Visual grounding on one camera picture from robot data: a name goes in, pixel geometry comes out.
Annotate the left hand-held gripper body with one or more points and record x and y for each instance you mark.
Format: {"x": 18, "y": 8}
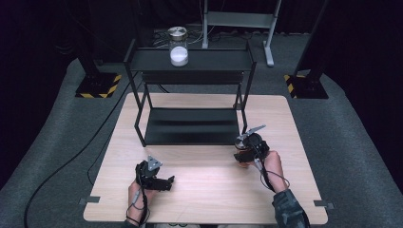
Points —
{"x": 149, "y": 175}

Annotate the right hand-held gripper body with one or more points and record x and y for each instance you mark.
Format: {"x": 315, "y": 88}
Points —
{"x": 258, "y": 145}

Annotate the black two-tier metal rack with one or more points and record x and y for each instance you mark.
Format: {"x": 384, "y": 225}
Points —
{"x": 190, "y": 126}

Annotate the glass jar with white powder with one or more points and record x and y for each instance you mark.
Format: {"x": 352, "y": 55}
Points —
{"x": 179, "y": 55}

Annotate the person's right hand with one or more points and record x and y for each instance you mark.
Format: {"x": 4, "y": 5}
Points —
{"x": 275, "y": 167}

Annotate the person's left hand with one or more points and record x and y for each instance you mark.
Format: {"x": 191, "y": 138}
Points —
{"x": 134, "y": 202}

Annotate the grey tape strip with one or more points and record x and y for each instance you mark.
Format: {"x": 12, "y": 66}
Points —
{"x": 90, "y": 199}
{"x": 323, "y": 204}

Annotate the black stand with striped base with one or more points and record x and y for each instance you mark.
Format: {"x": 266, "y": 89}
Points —
{"x": 98, "y": 85}
{"x": 305, "y": 87}

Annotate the grey metal stand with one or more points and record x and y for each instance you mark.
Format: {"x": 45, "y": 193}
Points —
{"x": 240, "y": 19}

